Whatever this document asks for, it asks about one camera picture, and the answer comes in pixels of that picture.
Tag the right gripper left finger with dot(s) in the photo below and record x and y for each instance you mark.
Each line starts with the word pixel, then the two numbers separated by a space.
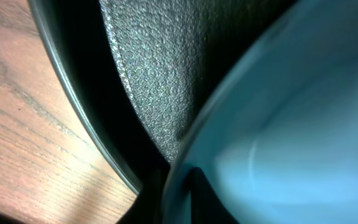
pixel 146 207

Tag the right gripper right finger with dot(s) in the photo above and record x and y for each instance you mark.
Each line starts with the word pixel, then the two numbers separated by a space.
pixel 206 207

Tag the dark blue plate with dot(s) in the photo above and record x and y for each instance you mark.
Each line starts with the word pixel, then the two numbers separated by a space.
pixel 277 142

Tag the round black serving tray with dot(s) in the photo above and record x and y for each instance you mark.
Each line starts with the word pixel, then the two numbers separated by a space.
pixel 137 72

